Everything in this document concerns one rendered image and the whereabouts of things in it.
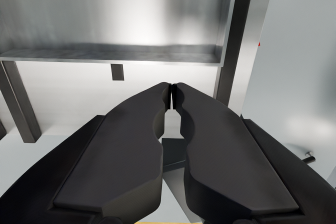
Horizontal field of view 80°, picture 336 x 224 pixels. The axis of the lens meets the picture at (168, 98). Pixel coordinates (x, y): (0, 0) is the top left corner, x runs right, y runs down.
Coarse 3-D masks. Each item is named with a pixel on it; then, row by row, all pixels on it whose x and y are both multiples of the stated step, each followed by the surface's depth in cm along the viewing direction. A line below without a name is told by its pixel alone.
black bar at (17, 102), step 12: (0, 60) 24; (0, 72) 25; (12, 72) 26; (0, 84) 26; (12, 84) 26; (12, 96) 27; (24, 96) 28; (12, 108) 28; (24, 108) 29; (24, 120) 29; (24, 132) 30; (36, 132) 31
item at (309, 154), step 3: (306, 153) 154; (309, 153) 154; (312, 153) 154; (306, 156) 155; (309, 156) 151; (312, 156) 150; (303, 159) 147; (306, 159) 147; (309, 159) 148; (312, 159) 148; (306, 162) 146; (309, 162) 147
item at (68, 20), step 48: (0, 0) 23; (48, 0) 23; (96, 0) 23; (144, 0) 23; (192, 0) 22; (0, 48) 23; (48, 48) 25; (96, 48) 25; (144, 48) 25; (192, 48) 25
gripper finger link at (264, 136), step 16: (256, 128) 8; (272, 144) 7; (272, 160) 6; (288, 160) 6; (288, 176) 6; (304, 176) 6; (320, 176) 6; (304, 192) 6; (320, 192) 6; (304, 208) 5; (320, 208) 5
